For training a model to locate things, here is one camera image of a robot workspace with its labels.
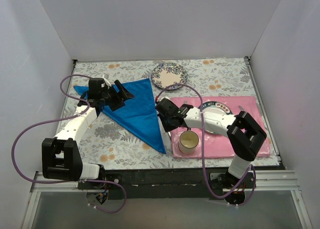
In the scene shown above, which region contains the blue cloth napkin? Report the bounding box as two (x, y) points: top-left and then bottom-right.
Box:
(73, 78), (167, 155)

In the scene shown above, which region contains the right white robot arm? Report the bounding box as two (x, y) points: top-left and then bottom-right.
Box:
(155, 97), (267, 188)

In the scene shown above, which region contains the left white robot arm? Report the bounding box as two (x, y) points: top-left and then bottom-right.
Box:
(41, 77), (134, 189)

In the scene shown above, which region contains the cream enamel mug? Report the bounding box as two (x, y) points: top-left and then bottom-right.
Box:
(178, 130), (200, 155)

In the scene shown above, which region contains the floral tablecloth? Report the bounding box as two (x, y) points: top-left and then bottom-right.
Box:
(49, 57), (280, 172)

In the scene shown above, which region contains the blue floral plate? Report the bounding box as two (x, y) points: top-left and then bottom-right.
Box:
(150, 62), (188, 91)

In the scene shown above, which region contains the green rimmed white plate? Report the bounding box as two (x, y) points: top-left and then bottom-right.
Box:
(198, 100), (233, 135)

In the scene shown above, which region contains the pink placemat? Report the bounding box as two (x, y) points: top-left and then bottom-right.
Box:
(170, 96), (265, 159)

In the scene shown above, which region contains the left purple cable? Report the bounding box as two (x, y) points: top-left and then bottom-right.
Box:
(11, 74), (128, 214)

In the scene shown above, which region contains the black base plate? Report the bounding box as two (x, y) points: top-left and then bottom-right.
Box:
(77, 167), (254, 200)

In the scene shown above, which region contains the aluminium frame rail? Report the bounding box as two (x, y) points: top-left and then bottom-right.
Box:
(22, 168), (312, 229)

